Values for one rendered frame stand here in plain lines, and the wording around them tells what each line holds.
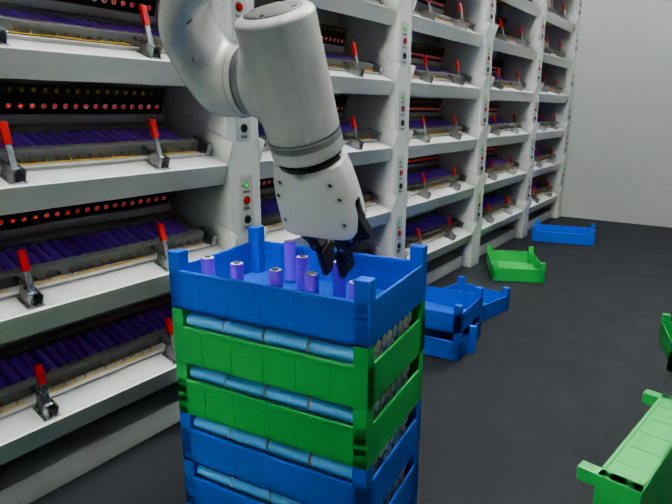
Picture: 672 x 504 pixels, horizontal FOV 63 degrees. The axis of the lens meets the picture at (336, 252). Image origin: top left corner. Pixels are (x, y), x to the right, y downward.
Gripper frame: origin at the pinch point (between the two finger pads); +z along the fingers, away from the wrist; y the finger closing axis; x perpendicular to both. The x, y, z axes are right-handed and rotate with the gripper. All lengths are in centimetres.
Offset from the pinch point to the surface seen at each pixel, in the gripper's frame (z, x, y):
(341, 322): 0.4, -10.4, 5.6
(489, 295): 93, 96, -5
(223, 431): 19.1, -18.2, -13.5
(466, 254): 110, 137, -26
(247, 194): 15, 33, -41
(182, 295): 1.0, -10.6, -18.6
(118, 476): 42, -22, -45
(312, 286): -0.7, -6.6, 0.1
